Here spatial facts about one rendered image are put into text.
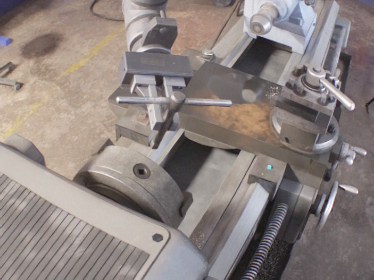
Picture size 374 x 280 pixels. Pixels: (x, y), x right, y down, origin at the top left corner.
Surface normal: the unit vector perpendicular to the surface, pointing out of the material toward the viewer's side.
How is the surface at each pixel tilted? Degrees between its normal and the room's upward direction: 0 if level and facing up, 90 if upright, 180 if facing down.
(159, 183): 38
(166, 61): 21
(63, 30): 0
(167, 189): 49
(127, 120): 0
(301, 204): 90
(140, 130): 0
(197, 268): 45
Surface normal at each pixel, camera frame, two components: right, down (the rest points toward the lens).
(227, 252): 0.55, -0.40
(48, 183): 0.04, -0.73
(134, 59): 0.34, -0.55
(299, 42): -0.44, 0.60
